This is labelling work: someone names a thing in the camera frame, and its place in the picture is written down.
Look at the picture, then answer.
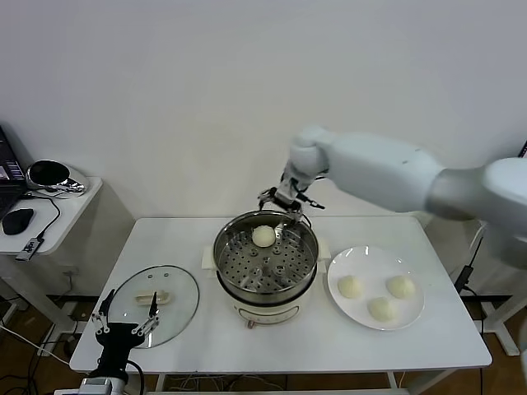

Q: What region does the black computer mouse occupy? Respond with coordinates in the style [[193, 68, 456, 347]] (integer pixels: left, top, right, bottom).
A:
[[2, 208, 35, 237]]

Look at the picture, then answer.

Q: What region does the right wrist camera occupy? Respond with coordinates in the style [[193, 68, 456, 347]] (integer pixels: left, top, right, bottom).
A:
[[278, 171, 301, 194]]

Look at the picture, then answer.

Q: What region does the stainless steel steamer basket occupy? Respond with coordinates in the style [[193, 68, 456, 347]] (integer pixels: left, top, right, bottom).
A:
[[212, 210, 319, 300]]

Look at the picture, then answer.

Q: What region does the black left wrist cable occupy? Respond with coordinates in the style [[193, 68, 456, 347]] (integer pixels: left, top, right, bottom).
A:
[[125, 360, 146, 395]]

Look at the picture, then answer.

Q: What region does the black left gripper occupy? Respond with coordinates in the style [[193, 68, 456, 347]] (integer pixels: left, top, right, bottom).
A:
[[91, 288, 161, 374]]

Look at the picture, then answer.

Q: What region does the white laptop cable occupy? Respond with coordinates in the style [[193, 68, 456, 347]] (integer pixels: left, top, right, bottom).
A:
[[468, 225, 487, 268]]

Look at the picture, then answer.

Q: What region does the cream electric cooker pot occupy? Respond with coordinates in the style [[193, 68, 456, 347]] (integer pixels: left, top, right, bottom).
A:
[[200, 236, 332, 330]]

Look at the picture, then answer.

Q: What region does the white steamed baozi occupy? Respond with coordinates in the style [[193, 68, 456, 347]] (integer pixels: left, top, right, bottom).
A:
[[366, 297, 399, 323], [251, 225, 275, 249], [385, 275, 416, 300], [337, 275, 366, 300]]

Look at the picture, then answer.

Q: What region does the small grey usb hub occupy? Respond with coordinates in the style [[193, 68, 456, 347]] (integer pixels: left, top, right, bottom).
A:
[[15, 239, 44, 263]]

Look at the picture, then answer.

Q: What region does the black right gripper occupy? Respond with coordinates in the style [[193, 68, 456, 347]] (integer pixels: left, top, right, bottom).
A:
[[257, 187, 327, 225]]

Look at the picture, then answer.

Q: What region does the white floor cable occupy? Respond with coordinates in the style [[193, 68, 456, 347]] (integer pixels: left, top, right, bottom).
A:
[[0, 324, 72, 365]]

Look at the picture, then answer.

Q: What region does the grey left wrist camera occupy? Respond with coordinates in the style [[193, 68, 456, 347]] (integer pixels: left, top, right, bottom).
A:
[[77, 377, 114, 392]]

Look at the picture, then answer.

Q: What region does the thin white cable bundle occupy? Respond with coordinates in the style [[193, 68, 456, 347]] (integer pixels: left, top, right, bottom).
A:
[[164, 372, 297, 392]]

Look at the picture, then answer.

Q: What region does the round glass pot lid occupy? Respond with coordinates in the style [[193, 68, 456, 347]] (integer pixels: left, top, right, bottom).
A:
[[106, 264, 201, 350]]

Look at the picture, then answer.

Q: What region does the shiny chrome helmet object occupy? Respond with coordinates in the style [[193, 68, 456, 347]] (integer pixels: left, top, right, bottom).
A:
[[25, 160, 91, 201]]

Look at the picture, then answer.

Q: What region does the black usb hub cable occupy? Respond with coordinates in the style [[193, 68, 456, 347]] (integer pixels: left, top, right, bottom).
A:
[[19, 193, 62, 244]]

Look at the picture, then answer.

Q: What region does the black cable adapter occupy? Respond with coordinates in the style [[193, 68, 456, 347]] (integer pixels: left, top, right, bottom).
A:
[[454, 265, 474, 291]]

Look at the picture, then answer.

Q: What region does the round white plate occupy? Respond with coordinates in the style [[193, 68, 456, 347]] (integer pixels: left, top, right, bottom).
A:
[[327, 245, 426, 332]]

